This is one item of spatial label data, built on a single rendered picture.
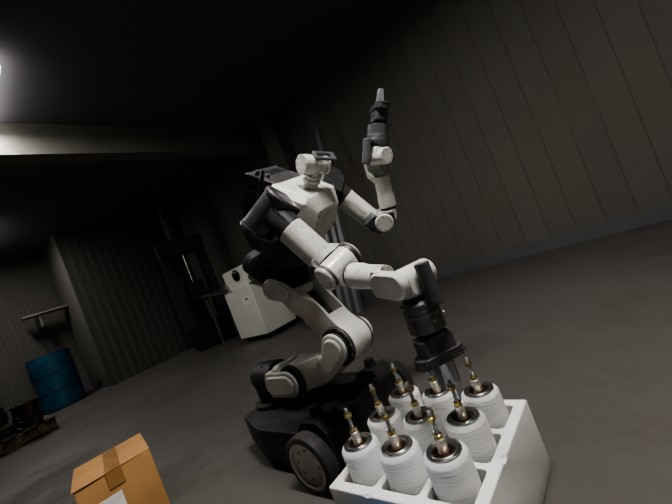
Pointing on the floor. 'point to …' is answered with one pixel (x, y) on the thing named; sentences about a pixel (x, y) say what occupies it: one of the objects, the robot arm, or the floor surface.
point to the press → (206, 336)
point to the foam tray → (513, 450)
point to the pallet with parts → (24, 425)
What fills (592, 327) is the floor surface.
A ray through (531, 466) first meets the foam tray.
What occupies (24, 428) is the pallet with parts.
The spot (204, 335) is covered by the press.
